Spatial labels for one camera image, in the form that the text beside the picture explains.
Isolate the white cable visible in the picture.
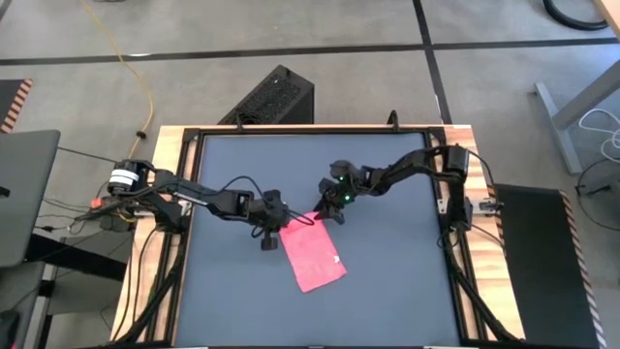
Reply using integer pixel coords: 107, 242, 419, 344
578, 107, 620, 165

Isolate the yellow floor cable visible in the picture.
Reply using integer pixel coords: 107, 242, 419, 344
77, 0, 155, 164

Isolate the thick black hose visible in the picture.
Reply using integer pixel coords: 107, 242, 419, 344
542, 0, 610, 33

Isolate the dark grey table mat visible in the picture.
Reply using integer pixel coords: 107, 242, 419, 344
172, 133, 461, 348

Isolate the grey laptop lid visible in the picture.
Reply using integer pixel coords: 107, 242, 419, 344
0, 129, 62, 269

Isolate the thin black floor cable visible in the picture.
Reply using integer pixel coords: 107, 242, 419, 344
56, 145, 120, 164

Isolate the wooden desk corner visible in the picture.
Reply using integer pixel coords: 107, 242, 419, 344
594, 0, 620, 38

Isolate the black perforated computer tower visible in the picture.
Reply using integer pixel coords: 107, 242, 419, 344
217, 64, 316, 126

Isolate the black desk base bar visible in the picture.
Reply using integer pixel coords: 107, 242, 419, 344
26, 234, 128, 282

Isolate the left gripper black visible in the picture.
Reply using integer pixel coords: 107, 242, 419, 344
251, 189, 302, 251

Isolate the large black striped-edge mat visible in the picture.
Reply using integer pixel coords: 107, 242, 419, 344
493, 182, 606, 349

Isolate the red towel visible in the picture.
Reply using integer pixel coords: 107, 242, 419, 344
278, 211, 349, 294

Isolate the black metal table frame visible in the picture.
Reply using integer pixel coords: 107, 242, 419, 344
144, 124, 488, 349

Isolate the grey flat panel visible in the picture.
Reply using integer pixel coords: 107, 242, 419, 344
0, 261, 47, 335

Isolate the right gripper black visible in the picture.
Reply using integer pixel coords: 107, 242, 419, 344
314, 159, 367, 226

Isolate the small black striped-edge mat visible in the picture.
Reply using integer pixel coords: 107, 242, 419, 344
0, 78, 34, 135

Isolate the grey desk frame leg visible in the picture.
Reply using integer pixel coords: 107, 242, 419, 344
534, 60, 620, 175

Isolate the thin black cable loop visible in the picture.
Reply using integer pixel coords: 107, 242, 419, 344
575, 159, 620, 229

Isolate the black cable bundle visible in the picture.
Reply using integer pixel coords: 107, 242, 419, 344
443, 232, 522, 343
115, 227, 188, 345

